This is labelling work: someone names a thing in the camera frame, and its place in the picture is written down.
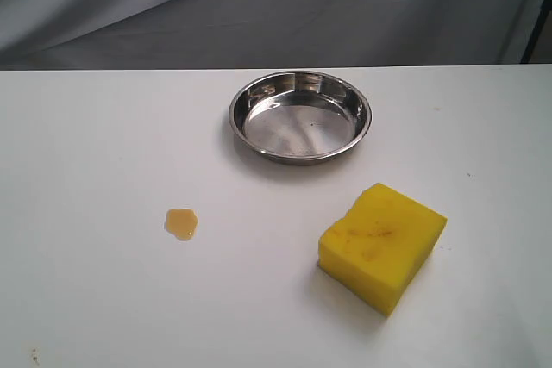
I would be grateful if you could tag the amber liquid spill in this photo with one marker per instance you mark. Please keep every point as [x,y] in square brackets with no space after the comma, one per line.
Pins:
[181,223]

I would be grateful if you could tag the yellow sponge block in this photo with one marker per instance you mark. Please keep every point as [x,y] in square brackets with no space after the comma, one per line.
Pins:
[377,248]

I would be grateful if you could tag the black stand pole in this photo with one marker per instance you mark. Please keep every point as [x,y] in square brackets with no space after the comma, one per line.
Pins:
[542,17]

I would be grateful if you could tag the round stainless steel dish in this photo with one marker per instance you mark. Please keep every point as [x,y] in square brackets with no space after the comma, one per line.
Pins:
[300,117]

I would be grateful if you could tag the grey backdrop cloth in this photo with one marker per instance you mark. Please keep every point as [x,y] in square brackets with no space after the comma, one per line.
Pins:
[211,34]

